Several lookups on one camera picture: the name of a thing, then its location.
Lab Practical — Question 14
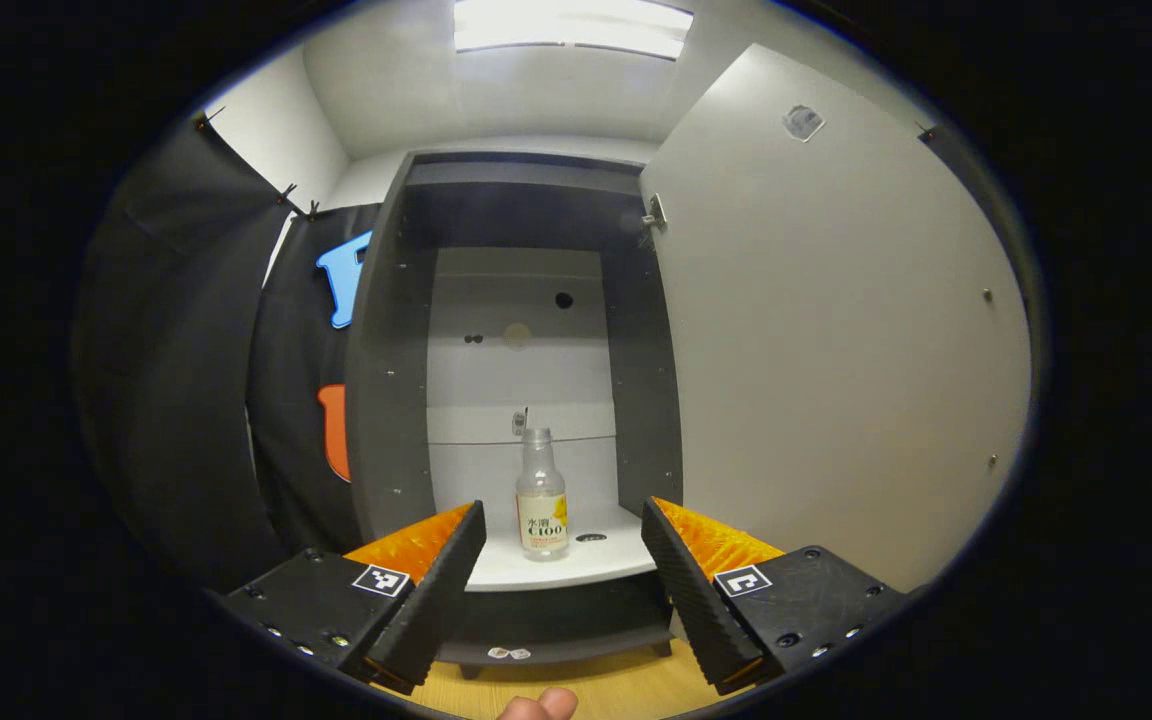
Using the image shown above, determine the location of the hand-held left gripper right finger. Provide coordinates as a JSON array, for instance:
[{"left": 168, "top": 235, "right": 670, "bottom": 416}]
[{"left": 640, "top": 496, "right": 909, "bottom": 698}]

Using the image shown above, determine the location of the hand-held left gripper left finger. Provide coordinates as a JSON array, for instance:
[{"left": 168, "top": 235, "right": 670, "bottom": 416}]
[{"left": 219, "top": 499, "right": 488, "bottom": 693}]

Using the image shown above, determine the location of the clear plastic bottle yellow label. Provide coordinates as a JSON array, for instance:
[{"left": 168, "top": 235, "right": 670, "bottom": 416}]
[{"left": 516, "top": 428, "right": 570, "bottom": 562}]

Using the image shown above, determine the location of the dark grey cabinet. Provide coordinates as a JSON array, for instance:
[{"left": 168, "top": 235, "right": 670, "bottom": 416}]
[{"left": 344, "top": 150, "right": 685, "bottom": 681}]

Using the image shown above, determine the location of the black backdrop cloth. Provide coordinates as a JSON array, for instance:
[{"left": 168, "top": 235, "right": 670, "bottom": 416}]
[{"left": 76, "top": 112, "right": 1007, "bottom": 593}]

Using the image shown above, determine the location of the large ceiling light panel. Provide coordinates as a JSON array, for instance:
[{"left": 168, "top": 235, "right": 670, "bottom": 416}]
[{"left": 454, "top": 0, "right": 694, "bottom": 59}]

